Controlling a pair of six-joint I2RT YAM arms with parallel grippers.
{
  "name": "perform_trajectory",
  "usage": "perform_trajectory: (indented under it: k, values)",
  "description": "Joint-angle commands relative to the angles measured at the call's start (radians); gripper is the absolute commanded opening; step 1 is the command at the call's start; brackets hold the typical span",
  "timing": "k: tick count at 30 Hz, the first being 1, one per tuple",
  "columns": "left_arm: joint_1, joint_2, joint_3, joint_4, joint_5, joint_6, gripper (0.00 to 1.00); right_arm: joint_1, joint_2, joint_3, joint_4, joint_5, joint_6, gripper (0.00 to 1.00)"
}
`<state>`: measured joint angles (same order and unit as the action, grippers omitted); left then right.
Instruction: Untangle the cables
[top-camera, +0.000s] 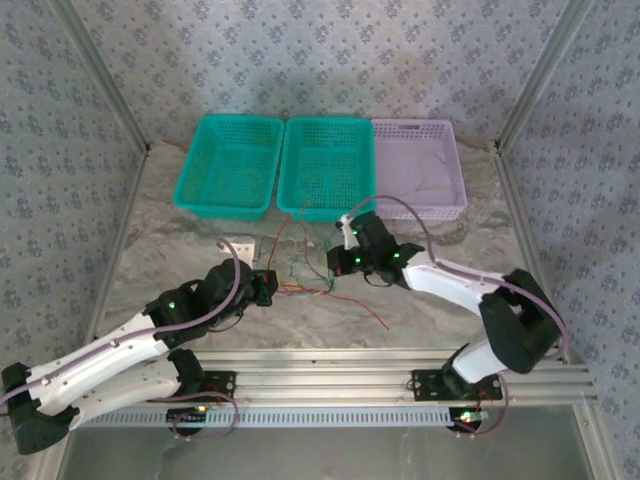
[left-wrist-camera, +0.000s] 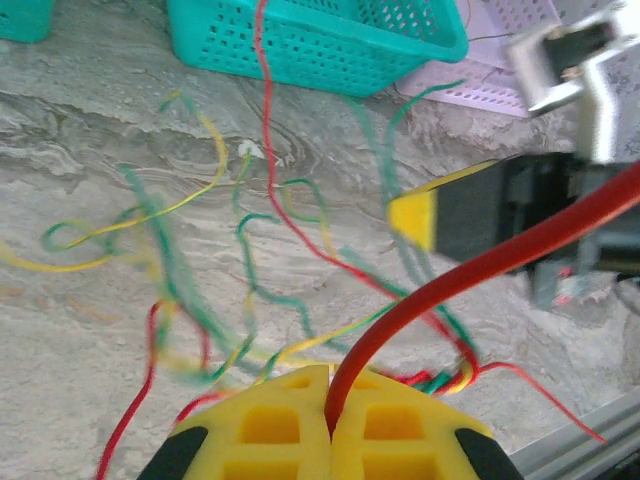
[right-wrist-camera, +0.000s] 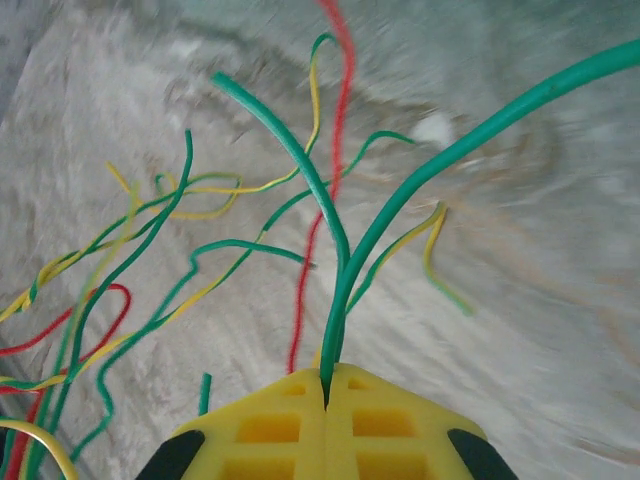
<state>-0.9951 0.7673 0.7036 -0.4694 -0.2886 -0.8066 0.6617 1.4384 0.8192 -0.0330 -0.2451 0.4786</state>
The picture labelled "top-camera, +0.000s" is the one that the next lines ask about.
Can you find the lilac perforated plastic basket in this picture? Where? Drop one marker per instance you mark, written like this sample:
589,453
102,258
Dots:
400,165

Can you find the teal perforated plastic basket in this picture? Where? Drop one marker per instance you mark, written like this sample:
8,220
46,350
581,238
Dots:
325,170
225,170

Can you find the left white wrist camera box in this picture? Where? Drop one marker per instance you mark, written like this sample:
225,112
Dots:
242,250

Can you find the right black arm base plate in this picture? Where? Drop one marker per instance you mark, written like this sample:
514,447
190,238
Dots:
427,385

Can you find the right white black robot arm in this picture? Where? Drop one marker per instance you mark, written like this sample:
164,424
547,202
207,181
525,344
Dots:
450,285

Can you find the small controller circuit board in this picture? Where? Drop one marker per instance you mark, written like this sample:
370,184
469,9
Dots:
187,415
469,417

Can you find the aluminium frame post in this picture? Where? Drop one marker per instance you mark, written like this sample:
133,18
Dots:
545,75
100,75

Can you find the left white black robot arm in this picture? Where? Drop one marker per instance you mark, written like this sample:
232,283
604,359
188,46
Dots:
100,360

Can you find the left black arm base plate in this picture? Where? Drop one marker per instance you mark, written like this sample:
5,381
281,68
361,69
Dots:
222,385

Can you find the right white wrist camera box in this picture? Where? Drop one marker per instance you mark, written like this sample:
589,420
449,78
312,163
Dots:
346,232

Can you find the aluminium mounting rail beam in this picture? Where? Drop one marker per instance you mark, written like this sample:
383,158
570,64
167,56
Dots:
320,380

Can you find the aluminium lower frame leg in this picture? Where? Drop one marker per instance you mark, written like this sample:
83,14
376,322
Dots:
597,440

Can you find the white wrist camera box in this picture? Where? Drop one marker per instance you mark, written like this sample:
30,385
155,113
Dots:
242,250
346,232

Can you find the aluminium table side rail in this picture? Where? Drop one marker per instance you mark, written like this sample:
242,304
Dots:
527,250
120,245

